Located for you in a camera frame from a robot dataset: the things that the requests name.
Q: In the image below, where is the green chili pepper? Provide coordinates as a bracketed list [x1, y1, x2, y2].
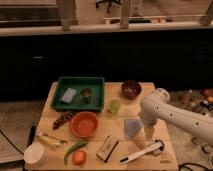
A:
[64, 140, 88, 165]

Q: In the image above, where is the white round lid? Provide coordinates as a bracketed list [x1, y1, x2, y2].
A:
[24, 143, 47, 165]

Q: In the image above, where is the black office chair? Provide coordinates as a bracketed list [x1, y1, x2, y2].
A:
[95, 0, 122, 14]

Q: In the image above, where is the yellow corn husk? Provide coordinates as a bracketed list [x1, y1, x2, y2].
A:
[37, 133, 67, 148]

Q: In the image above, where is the dark red dried pepper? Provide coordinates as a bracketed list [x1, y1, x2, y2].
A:
[53, 111, 74, 130]

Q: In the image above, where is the black cable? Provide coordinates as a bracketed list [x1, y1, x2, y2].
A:
[178, 162, 213, 171]

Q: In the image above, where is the green plastic tray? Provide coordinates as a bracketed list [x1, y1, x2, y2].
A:
[51, 76, 105, 112]

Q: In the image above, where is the red orange bowl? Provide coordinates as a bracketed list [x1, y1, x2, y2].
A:
[69, 111, 98, 138]

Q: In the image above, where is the wooden block eraser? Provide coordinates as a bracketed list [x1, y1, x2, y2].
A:
[96, 135, 119, 162]

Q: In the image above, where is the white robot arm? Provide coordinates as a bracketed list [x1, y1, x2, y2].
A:
[139, 88, 213, 145]

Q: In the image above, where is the orange tomato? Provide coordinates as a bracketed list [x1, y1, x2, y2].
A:
[72, 150, 86, 165]

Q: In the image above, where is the grey sponge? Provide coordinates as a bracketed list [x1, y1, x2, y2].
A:
[60, 88, 77, 103]

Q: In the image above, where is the grey blue towel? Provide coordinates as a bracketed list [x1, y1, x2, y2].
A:
[124, 119, 144, 139]

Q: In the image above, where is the dark brown bowl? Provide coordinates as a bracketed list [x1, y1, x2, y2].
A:
[121, 80, 142, 100]

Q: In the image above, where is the white handled brush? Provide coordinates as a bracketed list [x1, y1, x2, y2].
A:
[120, 140, 164, 164]

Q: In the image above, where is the metal cup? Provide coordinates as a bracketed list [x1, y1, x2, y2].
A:
[80, 88, 92, 104]

